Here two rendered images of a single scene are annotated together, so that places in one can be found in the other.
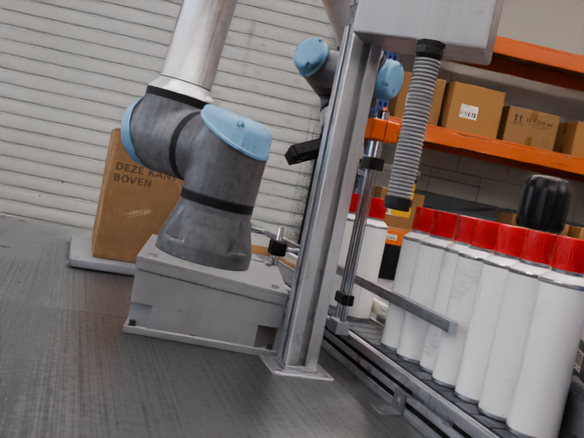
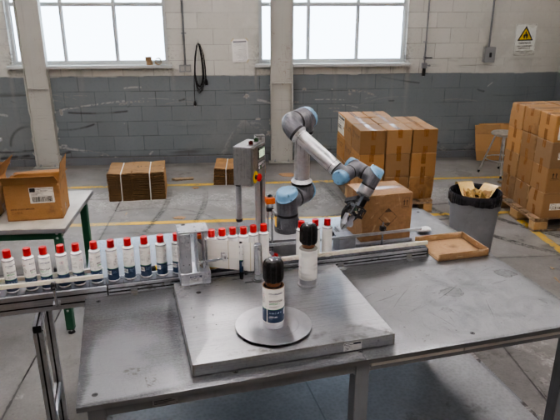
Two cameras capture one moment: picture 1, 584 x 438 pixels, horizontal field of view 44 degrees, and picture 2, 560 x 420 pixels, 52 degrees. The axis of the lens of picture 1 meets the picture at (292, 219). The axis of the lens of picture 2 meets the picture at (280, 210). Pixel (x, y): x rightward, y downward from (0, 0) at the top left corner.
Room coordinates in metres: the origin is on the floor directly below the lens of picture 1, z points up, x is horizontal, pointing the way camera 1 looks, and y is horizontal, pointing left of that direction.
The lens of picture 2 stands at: (1.19, -2.83, 2.10)
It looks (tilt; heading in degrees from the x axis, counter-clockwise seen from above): 20 degrees down; 92
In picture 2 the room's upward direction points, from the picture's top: straight up
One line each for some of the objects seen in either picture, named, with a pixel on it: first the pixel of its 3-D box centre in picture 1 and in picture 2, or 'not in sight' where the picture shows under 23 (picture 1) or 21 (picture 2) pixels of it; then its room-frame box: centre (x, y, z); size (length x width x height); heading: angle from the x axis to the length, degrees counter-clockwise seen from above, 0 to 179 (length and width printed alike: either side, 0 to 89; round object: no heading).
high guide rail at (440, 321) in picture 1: (312, 255); (327, 238); (1.35, -0.05, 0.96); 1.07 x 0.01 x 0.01; 17
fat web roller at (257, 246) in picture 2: not in sight; (257, 262); (1.01, -0.39, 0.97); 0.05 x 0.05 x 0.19
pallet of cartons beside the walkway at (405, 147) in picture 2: not in sight; (382, 158); (2.16, 3.57, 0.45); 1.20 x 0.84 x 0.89; 98
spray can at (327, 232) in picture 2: not in sight; (327, 237); (1.34, -0.09, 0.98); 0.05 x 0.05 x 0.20
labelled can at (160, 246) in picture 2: not in sight; (161, 254); (0.55, -0.34, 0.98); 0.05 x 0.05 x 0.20
